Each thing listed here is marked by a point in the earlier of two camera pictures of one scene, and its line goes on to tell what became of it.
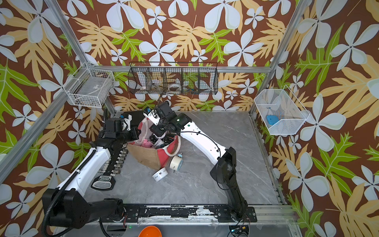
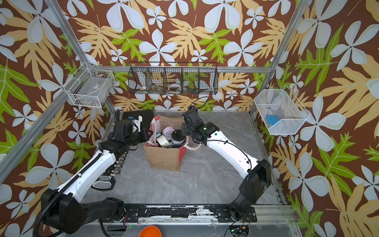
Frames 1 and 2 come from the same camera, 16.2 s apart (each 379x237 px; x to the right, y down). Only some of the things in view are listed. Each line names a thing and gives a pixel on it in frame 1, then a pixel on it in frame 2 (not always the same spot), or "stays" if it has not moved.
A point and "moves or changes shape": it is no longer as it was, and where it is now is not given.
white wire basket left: (89, 87) stays
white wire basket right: (282, 113) stays
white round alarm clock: (160, 174) -> (177, 137)
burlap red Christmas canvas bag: (143, 151) moves or changes shape
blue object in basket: (272, 119) stays
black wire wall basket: (170, 78) stays
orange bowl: (149, 231) stays
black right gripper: (154, 130) -> (184, 129)
